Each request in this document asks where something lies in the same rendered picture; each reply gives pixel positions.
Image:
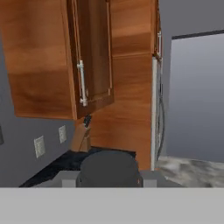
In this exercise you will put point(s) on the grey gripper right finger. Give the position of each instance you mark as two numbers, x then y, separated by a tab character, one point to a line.
150	183

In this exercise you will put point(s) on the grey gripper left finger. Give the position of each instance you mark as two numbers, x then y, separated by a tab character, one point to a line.
68	183

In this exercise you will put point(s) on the tall wooden cabinet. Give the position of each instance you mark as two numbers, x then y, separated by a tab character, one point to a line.
131	102

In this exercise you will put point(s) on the narrow wooden cabinet door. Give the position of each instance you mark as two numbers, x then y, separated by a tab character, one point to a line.
156	17

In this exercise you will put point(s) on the dark grey round object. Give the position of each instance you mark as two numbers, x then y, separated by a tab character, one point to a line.
109	169

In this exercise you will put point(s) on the wooden knife block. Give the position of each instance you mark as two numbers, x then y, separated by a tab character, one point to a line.
81	140

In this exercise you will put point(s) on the white fridge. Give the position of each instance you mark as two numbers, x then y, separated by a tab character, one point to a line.
155	116

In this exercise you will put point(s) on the white wall outlet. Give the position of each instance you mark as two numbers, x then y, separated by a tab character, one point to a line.
62	134
39	146

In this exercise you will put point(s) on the wooden wall cabinet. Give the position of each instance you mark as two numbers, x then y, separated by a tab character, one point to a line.
38	58

